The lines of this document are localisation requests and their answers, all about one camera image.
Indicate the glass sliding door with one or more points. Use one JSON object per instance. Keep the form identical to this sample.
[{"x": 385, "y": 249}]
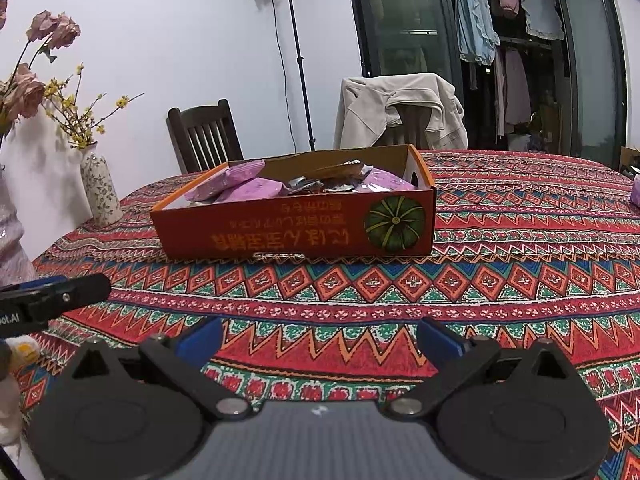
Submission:
[{"x": 405, "y": 15}]

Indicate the yellow flower branches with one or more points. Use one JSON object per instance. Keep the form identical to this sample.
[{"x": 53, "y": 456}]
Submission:
[{"x": 75, "y": 115}]

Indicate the studio light on stand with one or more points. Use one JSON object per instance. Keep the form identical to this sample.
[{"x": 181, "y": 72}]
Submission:
[{"x": 297, "y": 60}]

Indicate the red patterned tablecloth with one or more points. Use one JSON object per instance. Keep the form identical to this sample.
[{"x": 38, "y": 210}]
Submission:
[{"x": 500, "y": 270}]

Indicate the open brown cardboard box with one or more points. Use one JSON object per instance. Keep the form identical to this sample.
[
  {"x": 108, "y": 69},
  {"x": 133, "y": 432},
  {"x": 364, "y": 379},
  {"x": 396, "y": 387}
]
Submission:
[{"x": 630, "y": 160}]

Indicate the large pinkish white vase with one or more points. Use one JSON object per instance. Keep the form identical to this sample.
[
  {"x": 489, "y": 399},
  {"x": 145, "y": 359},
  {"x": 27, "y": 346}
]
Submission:
[{"x": 12, "y": 240}]

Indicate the silver snack packet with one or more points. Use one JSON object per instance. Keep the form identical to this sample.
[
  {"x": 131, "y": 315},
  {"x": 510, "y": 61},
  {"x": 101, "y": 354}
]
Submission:
[{"x": 325, "y": 180}]

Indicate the beige jacket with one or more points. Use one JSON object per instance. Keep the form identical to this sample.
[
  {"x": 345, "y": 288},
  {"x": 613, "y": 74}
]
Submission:
[{"x": 365, "y": 105}]

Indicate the floral ceramic vase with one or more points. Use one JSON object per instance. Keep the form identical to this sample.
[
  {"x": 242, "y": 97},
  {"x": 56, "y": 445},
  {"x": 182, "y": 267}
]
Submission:
[{"x": 100, "y": 185}]

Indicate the orange cardboard box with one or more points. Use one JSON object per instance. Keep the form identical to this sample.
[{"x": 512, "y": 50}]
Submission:
[{"x": 280, "y": 230}]

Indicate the pink artificial roses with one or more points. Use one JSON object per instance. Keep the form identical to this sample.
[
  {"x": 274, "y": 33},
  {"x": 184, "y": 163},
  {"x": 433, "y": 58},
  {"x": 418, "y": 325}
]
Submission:
[{"x": 30, "y": 95}]

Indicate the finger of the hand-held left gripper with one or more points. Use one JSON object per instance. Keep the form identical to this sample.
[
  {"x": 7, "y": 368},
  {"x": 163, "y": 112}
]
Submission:
[
  {"x": 75, "y": 292},
  {"x": 35, "y": 288}
]

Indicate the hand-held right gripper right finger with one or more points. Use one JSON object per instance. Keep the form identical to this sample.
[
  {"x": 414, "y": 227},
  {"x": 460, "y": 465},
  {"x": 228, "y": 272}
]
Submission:
[{"x": 440, "y": 341}]

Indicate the pink snack packet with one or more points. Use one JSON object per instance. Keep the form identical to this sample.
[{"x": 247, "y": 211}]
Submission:
[
  {"x": 387, "y": 181},
  {"x": 225, "y": 180},
  {"x": 260, "y": 190}
]

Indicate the dark wooden chair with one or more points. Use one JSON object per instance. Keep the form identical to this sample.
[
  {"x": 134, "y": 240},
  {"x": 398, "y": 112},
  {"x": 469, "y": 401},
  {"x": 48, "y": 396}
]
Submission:
[{"x": 205, "y": 135}]

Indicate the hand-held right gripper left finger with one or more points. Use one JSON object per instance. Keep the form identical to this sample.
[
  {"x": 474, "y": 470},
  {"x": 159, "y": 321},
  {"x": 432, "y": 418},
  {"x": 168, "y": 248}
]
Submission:
[{"x": 202, "y": 337}]

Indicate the pale pink hanging skirt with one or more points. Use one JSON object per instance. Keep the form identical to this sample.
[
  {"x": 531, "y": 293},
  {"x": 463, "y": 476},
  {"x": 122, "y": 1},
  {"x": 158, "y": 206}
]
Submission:
[{"x": 515, "y": 90}]

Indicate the light blue hanging shirt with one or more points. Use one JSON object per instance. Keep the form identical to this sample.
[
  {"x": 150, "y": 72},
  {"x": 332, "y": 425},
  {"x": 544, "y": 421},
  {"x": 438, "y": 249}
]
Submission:
[{"x": 475, "y": 15}]

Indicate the brown slatted chair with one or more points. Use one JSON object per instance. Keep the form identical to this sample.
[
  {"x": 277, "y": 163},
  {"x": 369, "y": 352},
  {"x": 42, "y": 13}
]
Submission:
[{"x": 412, "y": 127}]

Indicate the white hanging top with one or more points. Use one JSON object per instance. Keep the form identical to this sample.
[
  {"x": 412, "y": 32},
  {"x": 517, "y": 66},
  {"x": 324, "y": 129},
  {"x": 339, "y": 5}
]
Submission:
[{"x": 540, "y": 10}]

